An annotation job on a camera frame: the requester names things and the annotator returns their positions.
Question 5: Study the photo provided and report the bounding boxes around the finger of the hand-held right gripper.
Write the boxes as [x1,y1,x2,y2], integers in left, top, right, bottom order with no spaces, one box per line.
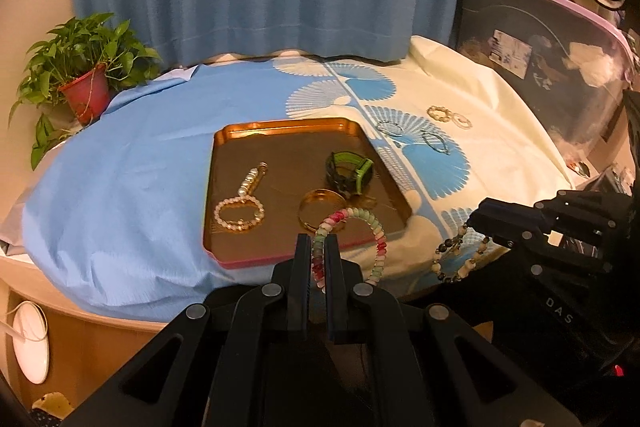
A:
[467,191,631,234]
[482,227,621,279]

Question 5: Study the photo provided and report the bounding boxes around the copper metal tray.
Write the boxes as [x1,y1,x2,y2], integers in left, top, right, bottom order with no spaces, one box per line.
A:
[202,118,413,269]

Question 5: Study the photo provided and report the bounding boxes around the pink and green bead bracelet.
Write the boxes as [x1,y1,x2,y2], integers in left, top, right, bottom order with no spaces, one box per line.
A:
[310,207,389,294]

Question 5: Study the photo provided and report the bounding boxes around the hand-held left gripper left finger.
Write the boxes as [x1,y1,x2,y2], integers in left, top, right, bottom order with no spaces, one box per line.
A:
[65,234,313,427]

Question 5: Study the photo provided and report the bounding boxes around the green plant in red pot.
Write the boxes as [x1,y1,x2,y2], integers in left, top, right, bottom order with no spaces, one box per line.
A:
[9,12,163,170]

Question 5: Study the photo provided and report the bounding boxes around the clear storage bin purple lid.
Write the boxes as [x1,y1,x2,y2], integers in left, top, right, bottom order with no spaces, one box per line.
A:
[457,0,640,178]

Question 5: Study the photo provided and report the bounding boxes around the metal bangle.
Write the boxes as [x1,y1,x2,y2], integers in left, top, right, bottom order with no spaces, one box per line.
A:
[298,189,347,231]

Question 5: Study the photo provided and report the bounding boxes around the blue and cream printed cloth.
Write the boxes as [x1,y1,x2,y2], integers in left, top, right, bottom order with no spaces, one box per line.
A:
[0,36,576,323]

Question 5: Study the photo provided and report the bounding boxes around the white round appliance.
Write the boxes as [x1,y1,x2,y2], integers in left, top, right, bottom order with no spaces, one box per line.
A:
[9,301,51,386]

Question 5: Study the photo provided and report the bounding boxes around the black and white bead bracelet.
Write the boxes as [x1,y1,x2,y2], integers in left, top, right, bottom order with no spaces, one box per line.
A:
[432,223,494,284]

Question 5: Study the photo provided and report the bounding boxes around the green wrist watch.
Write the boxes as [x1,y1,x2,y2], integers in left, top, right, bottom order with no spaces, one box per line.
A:
[325,151,375,196]

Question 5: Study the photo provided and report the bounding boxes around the pearl bracelet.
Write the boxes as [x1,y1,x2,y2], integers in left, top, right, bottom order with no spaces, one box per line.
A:
[214,196,264,234]

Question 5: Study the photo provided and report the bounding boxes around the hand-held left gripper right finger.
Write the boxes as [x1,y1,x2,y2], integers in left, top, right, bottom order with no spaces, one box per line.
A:
[324,236,581,427]

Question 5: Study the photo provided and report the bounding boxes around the pearl strand clip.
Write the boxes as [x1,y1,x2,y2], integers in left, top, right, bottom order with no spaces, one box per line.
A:
[242,163,269,198]

